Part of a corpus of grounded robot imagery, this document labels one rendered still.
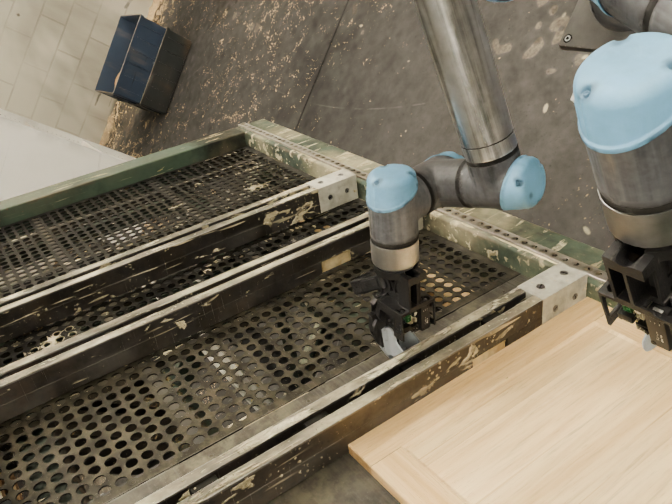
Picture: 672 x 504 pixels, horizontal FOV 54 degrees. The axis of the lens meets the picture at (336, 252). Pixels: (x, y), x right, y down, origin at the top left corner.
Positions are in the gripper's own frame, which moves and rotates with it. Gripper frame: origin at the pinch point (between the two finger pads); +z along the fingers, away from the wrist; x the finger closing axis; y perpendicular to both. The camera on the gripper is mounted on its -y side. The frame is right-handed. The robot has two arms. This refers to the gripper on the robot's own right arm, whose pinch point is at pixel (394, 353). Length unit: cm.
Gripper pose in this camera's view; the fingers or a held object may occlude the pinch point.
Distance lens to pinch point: 116.8
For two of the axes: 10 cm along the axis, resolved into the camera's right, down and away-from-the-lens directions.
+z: 1.0, 8.6, 5.0
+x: 8.2, -3.6, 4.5
